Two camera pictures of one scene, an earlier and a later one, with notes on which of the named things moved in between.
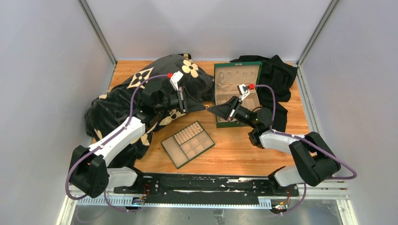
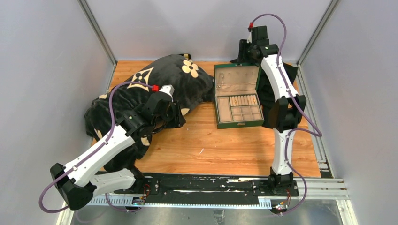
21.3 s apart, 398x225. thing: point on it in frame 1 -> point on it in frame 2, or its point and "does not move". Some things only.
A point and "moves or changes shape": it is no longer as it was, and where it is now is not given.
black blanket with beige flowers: (138, 97) does not move
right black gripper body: (244, 115) -> (246, 53)
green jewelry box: (227, 76) does not move
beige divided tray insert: (187, 144) moves or changes shape
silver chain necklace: (222, 81) does not move
